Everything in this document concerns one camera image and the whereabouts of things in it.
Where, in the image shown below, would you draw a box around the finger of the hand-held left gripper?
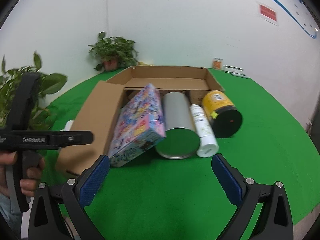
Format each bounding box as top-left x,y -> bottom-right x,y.
51,131 -> 94,147

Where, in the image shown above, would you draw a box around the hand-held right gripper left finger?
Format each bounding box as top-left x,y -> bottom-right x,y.
28,154 -> 111,240

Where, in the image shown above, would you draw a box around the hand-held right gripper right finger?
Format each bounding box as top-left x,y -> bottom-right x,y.
211,154 -> 294,240

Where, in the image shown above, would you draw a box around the white spray bottle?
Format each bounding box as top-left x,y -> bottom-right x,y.
190,104 -> 220,158

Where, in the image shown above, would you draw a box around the colourful printed toy box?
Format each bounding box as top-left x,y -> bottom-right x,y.
108,83 -> 167,168

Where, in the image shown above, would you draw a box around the yellow jar with black lid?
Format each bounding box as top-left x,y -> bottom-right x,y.
202,90 -> 243,139

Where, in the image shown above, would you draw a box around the silver cylindrical can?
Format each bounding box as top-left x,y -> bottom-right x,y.
155,92 -> 201,160

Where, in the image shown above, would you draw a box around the brown cardboard box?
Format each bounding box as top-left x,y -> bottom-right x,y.
55,66 -> 225,175

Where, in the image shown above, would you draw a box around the person's left hand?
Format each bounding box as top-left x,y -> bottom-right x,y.
0,152 -> 46,199

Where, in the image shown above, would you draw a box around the large-leaved green plant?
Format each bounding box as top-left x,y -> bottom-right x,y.
0,51 -> 68,132

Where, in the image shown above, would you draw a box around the green table cloth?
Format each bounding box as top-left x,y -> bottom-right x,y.
46,67 -> 320,228

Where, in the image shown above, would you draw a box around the person's blue jeans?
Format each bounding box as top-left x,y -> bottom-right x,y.
0,194 -> 23,239

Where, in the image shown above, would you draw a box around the potted plant in orange pot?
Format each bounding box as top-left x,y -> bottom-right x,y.
88,32 -> 139,72

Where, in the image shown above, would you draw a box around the red wall sign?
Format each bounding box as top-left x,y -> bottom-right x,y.
257,2 -> 279,26

